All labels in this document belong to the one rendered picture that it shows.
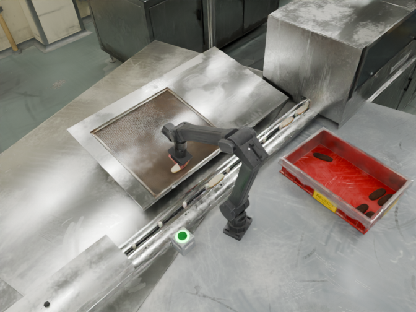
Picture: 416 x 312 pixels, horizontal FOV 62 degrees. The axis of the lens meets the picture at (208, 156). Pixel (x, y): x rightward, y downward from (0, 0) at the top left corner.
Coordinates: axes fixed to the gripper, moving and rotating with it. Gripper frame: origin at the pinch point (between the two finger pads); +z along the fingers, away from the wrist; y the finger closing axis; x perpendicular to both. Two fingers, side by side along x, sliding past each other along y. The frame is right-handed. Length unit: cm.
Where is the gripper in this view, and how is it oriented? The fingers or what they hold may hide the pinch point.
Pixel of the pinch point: (179, 164)
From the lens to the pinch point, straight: 164.1
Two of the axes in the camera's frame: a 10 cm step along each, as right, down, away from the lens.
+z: -0.8, 5.9, 8.1
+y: 7.2, 6.0, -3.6
